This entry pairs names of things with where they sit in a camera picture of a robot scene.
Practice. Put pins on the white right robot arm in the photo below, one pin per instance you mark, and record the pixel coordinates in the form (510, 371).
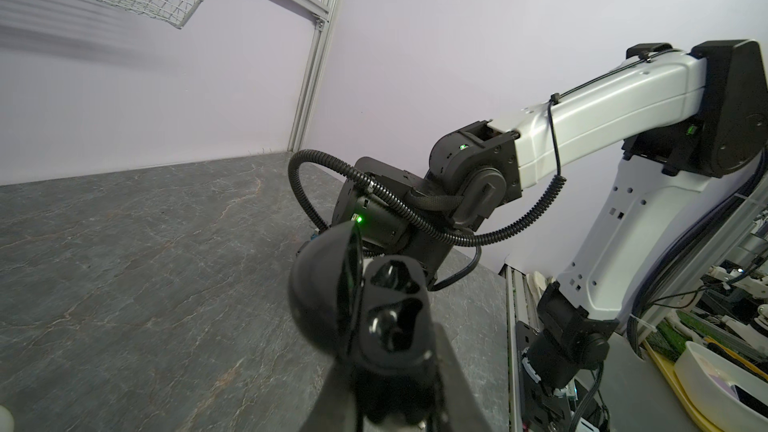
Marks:
(622, 155)

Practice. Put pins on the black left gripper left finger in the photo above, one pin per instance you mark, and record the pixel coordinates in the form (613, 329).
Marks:
(335, 409)

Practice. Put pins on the white plastic tray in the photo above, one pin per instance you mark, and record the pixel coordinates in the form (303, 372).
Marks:
(713, 383)

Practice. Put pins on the black round charging case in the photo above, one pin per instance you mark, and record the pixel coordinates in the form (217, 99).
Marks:
(372, 316)

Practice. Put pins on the white earbud charging case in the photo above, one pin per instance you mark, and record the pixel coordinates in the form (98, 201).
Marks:
(7, 422)

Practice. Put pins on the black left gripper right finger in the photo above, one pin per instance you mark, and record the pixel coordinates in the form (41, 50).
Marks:
(456, 408)

